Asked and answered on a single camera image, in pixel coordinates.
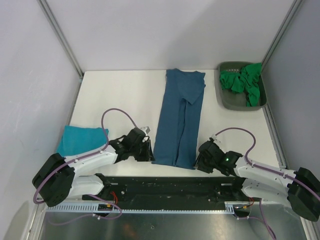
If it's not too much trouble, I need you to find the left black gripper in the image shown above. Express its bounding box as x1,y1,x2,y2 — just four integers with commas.
130,138,155,162

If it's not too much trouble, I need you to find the dark blue t shirt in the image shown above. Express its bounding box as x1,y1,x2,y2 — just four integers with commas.
153,69,206,170

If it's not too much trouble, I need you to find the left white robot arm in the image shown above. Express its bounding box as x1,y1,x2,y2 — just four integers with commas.
32,126,154,207

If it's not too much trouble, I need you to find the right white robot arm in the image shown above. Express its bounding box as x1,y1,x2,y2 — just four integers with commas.
196,138,320,222

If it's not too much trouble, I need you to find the grey plastic bin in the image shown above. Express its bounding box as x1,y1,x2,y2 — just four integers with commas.
218,62,267,112

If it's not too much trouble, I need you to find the teal folded t shirt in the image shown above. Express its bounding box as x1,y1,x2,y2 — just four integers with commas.
56,125,107,157

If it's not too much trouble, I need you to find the green crumpled t shirt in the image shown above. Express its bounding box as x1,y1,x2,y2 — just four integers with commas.
219,61,262,108

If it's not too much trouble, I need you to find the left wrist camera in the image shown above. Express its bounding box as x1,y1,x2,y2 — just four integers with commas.
140,126,151,136

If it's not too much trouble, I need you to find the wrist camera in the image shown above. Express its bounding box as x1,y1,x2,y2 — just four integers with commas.
211,134,222,145
140,126,151,136

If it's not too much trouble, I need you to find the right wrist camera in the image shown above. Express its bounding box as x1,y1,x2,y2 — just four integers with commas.
211,134,222,145

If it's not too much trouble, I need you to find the white slotted cable duct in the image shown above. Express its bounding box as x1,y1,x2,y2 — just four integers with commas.
46,202,249,214

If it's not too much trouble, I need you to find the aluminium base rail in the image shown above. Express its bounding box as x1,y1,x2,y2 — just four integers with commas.
259,104,307,205

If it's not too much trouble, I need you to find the left aluminium frame post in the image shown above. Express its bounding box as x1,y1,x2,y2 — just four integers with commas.
37,0,84,79

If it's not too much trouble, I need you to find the aluminium frame post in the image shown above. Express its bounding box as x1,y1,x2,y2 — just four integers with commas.
37,0,84,79
261,0,305,71

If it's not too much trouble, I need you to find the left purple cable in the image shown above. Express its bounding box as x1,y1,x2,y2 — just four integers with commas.
32,107,141,226

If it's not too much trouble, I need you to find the right aluminium frame post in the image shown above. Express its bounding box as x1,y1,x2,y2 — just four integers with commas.
261,0,305,71

